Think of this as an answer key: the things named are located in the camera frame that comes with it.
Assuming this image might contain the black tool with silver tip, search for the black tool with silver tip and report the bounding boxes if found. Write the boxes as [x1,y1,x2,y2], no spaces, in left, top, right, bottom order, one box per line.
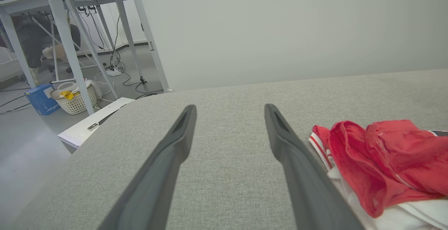
[87,109,120,132]

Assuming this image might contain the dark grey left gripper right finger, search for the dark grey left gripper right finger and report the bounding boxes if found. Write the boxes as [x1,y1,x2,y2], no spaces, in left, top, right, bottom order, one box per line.
[264,103,365,230]

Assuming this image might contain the blue cardboard box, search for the blue cardboard box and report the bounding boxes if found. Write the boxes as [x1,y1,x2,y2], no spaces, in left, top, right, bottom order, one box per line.
[24,84,62,116]

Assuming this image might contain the white metal table frame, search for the white metal table frame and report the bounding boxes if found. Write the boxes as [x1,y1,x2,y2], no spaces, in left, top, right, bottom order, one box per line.
[0,0,174,116]

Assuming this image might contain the white perforated laundry basket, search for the white perforated laundry basket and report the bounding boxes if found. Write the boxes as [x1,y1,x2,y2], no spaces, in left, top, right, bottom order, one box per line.
[51,80,99,115]

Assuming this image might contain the red and white jersey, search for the red and white jersey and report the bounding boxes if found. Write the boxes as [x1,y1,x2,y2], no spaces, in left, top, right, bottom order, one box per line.
[308,119,448,230]

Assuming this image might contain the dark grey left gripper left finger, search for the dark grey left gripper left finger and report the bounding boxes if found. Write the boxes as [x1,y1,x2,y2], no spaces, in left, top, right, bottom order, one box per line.
[98,105,198,230]

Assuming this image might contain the white flat board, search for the white flat board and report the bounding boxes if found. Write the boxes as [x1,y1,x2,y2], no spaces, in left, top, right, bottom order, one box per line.
[58,97,135,150]

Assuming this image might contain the seated person dark clothes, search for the seated person dark clothes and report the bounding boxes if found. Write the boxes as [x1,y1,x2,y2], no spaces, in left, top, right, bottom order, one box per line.
[12,13,82,85]

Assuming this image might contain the black floor power cable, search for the black floor power cable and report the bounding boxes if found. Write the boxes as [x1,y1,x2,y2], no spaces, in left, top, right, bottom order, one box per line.
[77,6,165,99]

